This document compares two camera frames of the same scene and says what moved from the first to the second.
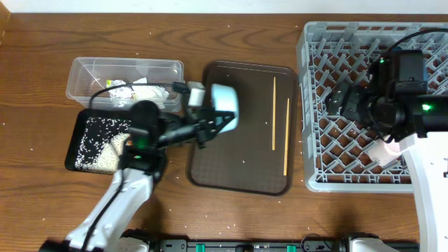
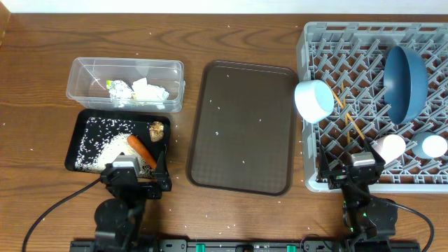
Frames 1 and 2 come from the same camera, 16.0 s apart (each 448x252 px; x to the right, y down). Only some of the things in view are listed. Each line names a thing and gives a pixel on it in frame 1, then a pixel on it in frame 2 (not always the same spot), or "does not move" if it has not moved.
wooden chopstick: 274,117 -> 348,132
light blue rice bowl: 225,98 -> 314,100
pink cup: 382,152 does not move
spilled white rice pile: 101,143 does not move
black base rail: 262,245 does not move
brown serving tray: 257,155 does not move
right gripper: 348,103 -> 350,177
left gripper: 202,129 -> 141,185
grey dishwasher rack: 337,147 does not move
